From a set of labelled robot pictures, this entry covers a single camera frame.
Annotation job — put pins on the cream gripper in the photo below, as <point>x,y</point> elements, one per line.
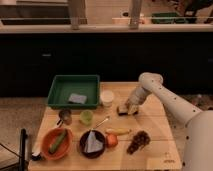
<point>132,109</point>

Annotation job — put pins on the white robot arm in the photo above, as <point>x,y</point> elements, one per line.
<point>198,151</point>

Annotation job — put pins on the white paper cup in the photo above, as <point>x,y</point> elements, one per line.
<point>107,98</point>

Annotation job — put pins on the metal spoon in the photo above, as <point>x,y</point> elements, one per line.
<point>100,123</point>

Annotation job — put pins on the yellow banana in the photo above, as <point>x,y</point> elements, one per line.
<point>117,132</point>

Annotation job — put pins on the brown crumb pile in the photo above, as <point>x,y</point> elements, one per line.
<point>140,140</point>

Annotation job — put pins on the orange fruit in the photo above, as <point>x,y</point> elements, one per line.
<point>111,140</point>

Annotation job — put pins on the dark bowl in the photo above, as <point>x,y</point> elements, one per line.
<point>82,143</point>

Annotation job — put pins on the grey sponge in tray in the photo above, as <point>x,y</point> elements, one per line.
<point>77,98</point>

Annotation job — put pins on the grey folded cloth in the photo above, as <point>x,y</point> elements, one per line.
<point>92,143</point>

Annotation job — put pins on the green plastic tray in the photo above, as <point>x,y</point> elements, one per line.
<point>63,86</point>

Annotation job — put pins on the metal measuring cup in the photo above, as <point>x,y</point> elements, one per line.
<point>64,117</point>

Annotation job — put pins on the orange bowl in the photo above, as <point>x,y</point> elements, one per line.
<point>49,139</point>

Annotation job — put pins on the green cucumber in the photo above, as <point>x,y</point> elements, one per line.
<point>57,142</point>

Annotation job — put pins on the green background bin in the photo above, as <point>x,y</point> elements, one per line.
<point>168,18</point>

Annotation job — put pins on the black pole stand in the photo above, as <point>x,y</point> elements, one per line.
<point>23,138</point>

